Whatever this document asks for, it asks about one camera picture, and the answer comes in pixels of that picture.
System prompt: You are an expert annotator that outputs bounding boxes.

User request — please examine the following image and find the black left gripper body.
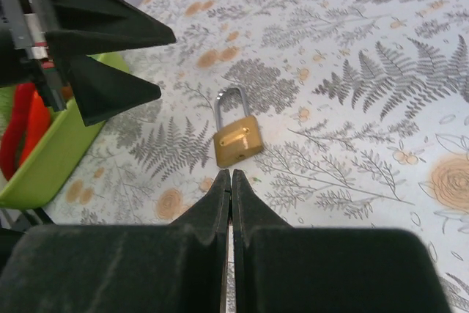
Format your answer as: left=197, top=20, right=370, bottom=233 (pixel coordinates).
left=1, top=0, right=67, bottom=111

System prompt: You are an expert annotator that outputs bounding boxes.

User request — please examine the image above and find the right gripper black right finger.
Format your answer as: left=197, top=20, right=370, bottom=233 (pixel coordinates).
left=231, top=170, right=450, bottom=312

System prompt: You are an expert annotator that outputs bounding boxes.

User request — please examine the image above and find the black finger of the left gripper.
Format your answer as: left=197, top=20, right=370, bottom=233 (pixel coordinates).
left=68, top=56, right=161, bottom=126
left=45, top=0, right=176, bottom=56

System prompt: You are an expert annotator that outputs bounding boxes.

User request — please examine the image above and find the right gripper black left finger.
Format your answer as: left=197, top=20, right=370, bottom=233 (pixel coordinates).
left=1, top=170, right=231, bottom=312

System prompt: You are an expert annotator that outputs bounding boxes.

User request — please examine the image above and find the long shackle brass padlock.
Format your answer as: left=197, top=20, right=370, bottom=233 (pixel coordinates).
left=213, top=86, right=264, bottom=169

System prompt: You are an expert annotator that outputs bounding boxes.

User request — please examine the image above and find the red toy chili pepper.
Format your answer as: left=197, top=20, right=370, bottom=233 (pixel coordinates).
left=1, top=83, right=35, bottom=180

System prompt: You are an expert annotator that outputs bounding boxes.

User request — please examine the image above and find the green plastic vegetable tray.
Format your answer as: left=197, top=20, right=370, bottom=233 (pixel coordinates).
left=0, top=51, right=131, bottom=210

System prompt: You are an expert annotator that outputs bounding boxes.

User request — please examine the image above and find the floral patterned table mat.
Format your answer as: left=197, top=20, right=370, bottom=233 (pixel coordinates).
left=45, top=0, right=468, bottom=312

